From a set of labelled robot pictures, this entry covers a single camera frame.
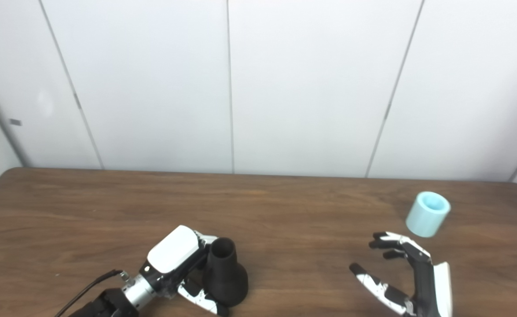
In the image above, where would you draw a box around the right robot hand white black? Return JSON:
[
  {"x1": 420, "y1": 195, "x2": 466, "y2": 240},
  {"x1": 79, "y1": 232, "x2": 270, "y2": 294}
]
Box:
[{"x1": 349, "y1": 232, "x2": 454, "y2": 317}]

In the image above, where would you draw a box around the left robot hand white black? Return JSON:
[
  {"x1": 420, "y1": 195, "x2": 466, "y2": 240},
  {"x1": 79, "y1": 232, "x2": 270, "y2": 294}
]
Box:
[{"x1": 139, "y1": 225, "x2": 231, "y2": 317}]

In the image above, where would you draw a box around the black funnel-shaped nozzle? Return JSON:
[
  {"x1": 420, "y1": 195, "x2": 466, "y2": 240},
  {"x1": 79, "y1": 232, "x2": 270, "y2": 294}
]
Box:
[{"x1": 203, "y1": 237, "x2": 249, "y2": 308}]

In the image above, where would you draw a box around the light-blue short hose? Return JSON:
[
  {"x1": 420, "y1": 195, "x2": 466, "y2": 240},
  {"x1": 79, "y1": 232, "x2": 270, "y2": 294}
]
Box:
[{"x1": 406, "y1": 191, "x2": 452, "y2": 239}]

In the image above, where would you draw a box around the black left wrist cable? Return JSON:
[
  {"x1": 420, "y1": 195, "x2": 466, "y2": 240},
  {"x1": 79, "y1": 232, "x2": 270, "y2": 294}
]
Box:
[{"x1": 54, "y1": 269, "x2": 130, "y2": 317}]

